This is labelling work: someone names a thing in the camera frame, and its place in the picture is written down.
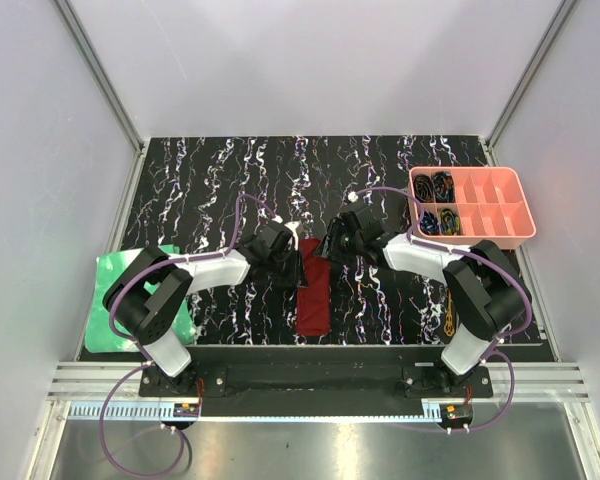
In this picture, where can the red cloth napkin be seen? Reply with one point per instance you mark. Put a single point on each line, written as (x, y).
(313, 301)

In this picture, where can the pink compartment tray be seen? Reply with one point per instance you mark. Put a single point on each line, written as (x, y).
(464, 205)

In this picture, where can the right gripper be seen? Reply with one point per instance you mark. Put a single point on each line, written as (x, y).
(328, 247)

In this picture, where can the gold spoon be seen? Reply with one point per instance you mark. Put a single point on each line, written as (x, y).
(449, 327)

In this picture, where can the green white cloth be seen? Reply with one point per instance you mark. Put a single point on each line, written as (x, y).
(99, 338)

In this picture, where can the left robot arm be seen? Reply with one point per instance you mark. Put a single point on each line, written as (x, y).
(147, 296)

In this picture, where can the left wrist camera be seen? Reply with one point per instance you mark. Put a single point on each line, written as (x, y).
(295, 228)

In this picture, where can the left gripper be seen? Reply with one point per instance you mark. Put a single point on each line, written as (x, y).
(297, 276)

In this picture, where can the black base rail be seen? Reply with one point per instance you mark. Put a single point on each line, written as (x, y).
(316, 382)

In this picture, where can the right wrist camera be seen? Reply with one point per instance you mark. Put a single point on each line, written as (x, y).
(352, 197)

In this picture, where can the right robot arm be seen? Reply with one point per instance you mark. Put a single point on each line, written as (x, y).
(486, 291)

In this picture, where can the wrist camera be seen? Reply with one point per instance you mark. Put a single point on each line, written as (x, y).
(295, 228)
(352, 197)

